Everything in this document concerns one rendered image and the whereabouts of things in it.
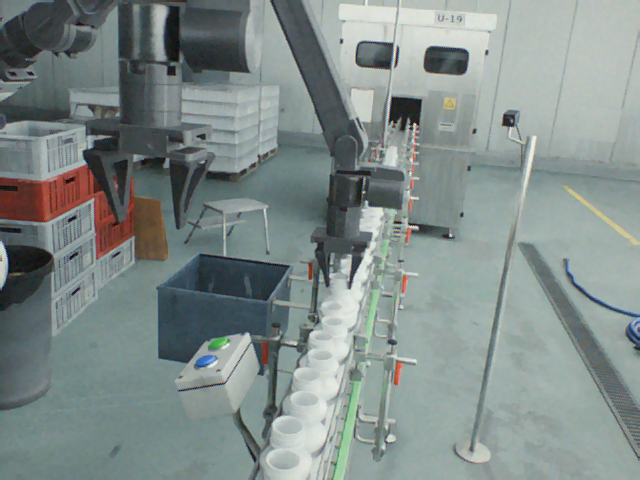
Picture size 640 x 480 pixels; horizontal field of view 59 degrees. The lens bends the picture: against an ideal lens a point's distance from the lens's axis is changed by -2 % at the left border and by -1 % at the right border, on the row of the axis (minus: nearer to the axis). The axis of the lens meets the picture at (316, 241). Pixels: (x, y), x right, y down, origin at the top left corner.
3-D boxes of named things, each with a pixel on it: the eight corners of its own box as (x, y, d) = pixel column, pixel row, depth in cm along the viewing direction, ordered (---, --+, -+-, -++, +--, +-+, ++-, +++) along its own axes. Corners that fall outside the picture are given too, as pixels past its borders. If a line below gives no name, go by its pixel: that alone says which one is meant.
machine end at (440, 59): (462, 242, 563) (497, 14, 501) (321, 225, 583) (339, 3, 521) (453, 206, 714) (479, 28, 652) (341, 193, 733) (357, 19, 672)
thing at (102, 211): (96, 227, 369) (95, 194, 362) (37, 221, 373) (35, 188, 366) (135, 206, 427) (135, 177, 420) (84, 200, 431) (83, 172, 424)
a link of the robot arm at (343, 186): (332, 164, 100) (327, 169, 94) (372, 167, 99) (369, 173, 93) (330, 203, 102) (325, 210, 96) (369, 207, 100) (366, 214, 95)
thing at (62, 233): (49, 264, 302) (47, 223, 295) (-25, 257, 303) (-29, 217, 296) (96, 232, 360) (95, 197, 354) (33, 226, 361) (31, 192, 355)
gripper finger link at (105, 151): (152, 235, 54) (152, 134, 51) (82, 226, 55) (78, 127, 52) (180, 218, 60) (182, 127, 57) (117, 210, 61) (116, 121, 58)
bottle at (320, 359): (284, 446, 87) (291, 349, 82) (318, 436, 90) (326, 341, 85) (305, 470, 82) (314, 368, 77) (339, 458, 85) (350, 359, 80)
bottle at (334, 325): (343, 420, 94) (353, 330, 89) (307, 419, 94) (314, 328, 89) (340, 400, 100) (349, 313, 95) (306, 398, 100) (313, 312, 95)
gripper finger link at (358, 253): (325, 279, 106) (328, 230, 104) (364, 283, 105) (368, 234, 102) (319, 292, 100) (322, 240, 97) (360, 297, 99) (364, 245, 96)
